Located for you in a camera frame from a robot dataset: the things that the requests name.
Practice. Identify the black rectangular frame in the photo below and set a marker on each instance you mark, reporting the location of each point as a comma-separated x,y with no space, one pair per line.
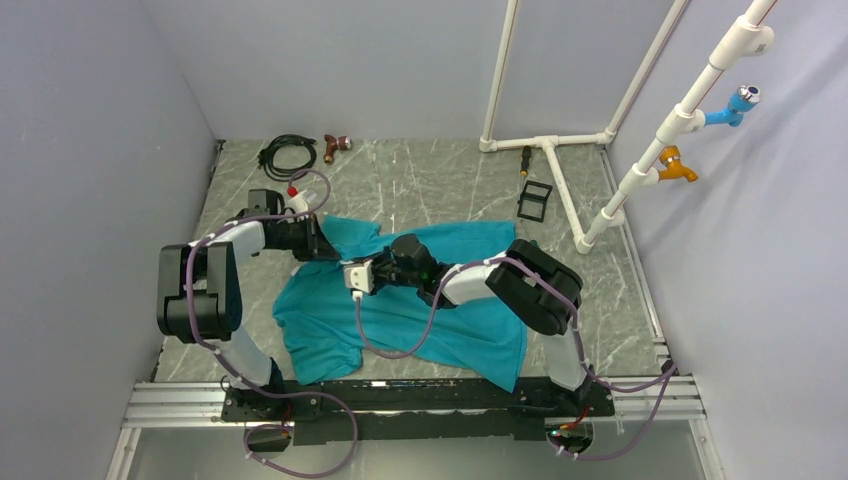
533,200

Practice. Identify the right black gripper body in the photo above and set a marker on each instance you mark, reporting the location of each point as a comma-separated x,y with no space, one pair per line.
387,272

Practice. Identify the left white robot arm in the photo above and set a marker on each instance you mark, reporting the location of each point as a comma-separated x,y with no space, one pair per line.
199,298

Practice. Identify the teal t-shirt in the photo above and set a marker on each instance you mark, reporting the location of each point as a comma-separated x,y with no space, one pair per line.
316,314

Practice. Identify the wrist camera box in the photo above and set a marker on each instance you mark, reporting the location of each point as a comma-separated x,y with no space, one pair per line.
358,276
300,201

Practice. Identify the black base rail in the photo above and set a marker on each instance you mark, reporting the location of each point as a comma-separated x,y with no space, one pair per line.
413,409

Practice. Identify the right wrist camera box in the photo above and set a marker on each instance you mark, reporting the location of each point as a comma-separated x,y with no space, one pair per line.
358,276

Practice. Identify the orange faucet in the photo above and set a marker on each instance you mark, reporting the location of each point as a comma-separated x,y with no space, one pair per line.
673,167

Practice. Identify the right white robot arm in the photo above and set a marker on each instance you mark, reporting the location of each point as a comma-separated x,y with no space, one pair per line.
543,293

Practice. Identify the black yellow screwdriver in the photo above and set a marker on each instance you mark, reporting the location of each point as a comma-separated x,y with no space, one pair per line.
525,158

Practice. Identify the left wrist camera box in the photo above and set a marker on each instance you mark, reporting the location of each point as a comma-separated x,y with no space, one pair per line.
300,201

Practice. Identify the blue faucet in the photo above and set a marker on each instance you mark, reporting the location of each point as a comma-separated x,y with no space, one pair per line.
743,100

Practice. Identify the brown brass faucet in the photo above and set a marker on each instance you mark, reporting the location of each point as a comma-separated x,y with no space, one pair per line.
334,144

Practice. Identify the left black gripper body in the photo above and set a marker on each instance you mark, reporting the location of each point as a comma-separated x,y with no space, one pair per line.
296,237

